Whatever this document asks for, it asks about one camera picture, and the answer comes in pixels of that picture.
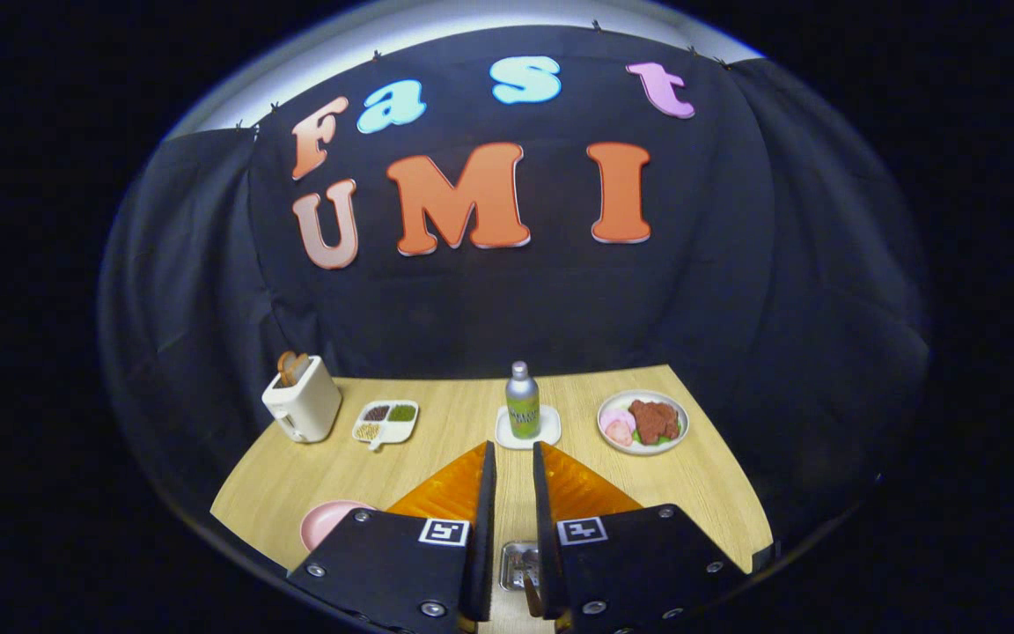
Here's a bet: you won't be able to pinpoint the metal wire cutlery rack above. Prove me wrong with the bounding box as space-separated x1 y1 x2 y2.
498 541 543 593

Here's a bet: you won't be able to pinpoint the brown toast slices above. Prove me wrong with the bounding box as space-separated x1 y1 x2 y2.
276 350 311 388

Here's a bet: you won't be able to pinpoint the white square coaster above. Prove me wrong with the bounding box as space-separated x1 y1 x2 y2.
495 405 562 451

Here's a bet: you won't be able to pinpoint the white divided bean dish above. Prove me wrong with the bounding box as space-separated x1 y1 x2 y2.
351 400 420 452

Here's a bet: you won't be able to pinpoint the white toaster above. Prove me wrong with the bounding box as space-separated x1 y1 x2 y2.
261 355 343 444

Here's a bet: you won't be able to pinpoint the pink ham slices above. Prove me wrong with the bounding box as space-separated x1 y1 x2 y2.
602 409 637 446

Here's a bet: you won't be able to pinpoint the green soda bottle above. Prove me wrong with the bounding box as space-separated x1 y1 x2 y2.
505 361 541 440

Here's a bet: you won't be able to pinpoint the white oval plate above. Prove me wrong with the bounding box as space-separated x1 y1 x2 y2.
597 390 690 456

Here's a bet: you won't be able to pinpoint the pink round plate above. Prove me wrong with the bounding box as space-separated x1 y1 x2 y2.
300 500 376 554

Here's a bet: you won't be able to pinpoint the red fried meat piece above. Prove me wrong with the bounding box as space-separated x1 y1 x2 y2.
628 400 680 446

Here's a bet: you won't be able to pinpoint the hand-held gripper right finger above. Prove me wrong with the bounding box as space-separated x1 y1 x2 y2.
532 440 747 633

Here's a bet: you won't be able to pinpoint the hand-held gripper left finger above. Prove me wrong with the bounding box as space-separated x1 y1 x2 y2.
287 440 497 633

